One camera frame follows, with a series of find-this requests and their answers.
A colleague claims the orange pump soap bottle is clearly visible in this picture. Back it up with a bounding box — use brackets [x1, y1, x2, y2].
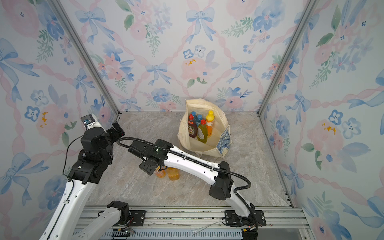
[166, 167, 180, 181]

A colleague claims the dark red Fairy bottle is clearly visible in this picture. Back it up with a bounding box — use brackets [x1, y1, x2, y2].
[188, 114, 198, 138]

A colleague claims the yellow-green red cap bottle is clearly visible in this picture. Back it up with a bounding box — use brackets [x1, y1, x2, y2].
[197, 119, 208, 144]

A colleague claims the cream shopping bag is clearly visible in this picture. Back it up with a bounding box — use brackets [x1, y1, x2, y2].
[178, 99, 232, 158]

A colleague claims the yellow cap orange bottle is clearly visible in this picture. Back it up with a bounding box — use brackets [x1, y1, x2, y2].
[206, 111, 215, 137]
[154, 167, 166, 178]

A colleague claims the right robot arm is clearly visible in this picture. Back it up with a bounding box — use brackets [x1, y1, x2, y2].
[124, 137, 259, 228]

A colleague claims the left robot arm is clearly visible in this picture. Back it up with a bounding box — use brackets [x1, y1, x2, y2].
[41, 120, 132, 240]

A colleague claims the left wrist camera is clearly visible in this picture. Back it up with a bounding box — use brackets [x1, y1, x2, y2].
[81, 114, 101, 130]

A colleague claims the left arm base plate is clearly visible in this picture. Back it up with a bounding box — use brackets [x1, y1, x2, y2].
[118, 210, 147, 227]

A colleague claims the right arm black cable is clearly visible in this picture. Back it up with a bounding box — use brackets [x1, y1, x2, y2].
[116, 137, 252, 194]

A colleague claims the left corner aluminium post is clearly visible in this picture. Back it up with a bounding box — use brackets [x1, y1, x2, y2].
[48, 0, 120, 116]

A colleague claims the corner aluminium post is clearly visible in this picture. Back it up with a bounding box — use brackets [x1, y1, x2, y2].
[257, 0, 318, 119]
[48, 0, 120, 116]

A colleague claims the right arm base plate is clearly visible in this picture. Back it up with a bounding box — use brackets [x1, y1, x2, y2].
[222, 210, 267, 227]

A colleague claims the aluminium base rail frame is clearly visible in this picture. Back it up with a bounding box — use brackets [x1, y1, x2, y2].
[75, 206, 314, 240]

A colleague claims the right corner aluminium post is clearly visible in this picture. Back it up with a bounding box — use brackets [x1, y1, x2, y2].
[257, 0, 318, 119]

